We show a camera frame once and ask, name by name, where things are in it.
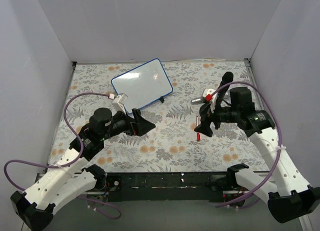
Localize purple cable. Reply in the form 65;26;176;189
3;92;122;220
211;81;284;210

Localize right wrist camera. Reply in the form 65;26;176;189
202;88;218;113

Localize floral table mat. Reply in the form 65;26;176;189
48;61;268;173

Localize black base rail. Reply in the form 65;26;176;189
77;171;258;202

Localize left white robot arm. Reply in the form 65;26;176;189
10;107;156;231

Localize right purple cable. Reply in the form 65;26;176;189
211;81;284;210

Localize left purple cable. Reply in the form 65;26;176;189
3;92;122;220

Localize blue framed whiteboard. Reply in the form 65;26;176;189
111;58;174;114

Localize black microphone on stand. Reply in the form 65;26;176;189
191;71;235;109

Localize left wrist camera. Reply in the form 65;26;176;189
112;93;128;114

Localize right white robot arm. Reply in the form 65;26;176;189
194;86;320;224

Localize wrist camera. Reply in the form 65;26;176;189
202;88;218;113
112;93;128;114

